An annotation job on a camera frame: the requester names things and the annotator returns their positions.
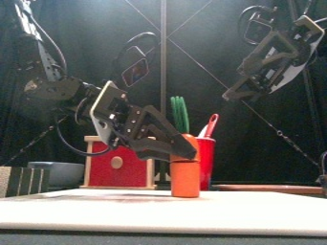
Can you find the orange toy carrot green top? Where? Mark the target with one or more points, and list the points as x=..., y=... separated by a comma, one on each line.
x=185, y=178

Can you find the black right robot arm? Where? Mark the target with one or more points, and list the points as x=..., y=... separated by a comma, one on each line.
x=318, y=11

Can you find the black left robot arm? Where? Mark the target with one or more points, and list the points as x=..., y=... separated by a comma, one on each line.
x=52, y=89

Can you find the grey-blue bowl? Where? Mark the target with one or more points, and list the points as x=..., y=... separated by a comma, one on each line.
x=65, y=173

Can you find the red toy spatula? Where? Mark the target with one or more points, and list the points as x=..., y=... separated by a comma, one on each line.
x=212, y=124

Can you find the red plastic cup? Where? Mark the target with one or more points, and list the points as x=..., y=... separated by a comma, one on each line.
x=208, y=162

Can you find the red wooden box with knob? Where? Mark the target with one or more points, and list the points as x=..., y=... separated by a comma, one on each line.
x=112, y=173

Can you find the white cutting board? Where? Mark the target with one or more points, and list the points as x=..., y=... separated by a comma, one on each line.
x=162, y=213

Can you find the brown wooden board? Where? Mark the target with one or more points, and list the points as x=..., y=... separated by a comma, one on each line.
x=273, y=189

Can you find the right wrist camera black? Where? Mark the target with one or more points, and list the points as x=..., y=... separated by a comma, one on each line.
x=257, y=28

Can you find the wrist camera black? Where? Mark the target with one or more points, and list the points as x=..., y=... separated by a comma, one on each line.
x=257, y=28
x=136, y=68

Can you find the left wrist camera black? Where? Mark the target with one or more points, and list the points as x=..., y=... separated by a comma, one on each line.
x=136, y=68

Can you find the metal frame pole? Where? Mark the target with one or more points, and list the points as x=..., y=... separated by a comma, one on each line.
x=164, y=48

